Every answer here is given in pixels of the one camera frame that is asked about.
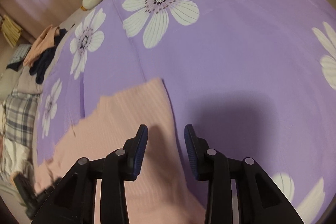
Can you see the pink knit sweater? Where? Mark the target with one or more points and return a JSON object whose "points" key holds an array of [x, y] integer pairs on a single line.
{"points": [[135, 127]]}

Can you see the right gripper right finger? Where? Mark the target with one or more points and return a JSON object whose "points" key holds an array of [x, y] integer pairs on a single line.
{"points": [[259, 198]]}

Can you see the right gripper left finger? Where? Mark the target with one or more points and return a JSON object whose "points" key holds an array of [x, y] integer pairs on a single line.
{"points": [[73, 199]]}

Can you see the blue striped pillow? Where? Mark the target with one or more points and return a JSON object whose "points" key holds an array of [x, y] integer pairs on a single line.
{"points": [[20, 53]]}

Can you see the folded pink garment on pile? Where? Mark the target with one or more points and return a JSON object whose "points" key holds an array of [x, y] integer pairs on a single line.
{"points": [[42, 43]]}

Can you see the purple floral bedspread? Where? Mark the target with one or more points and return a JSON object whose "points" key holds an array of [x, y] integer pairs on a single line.
{"points": [[255, 78]]}

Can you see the dark navy folded garment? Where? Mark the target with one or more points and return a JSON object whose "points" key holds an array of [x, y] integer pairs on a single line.
{"points": [[43, 62]]}

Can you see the beige tassel hanging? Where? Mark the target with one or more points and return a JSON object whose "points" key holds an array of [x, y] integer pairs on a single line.
{"points": [[11, 31]]}

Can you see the grey pillow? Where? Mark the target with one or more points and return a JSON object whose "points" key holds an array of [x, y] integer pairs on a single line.
{"points": [[20, 80]]}

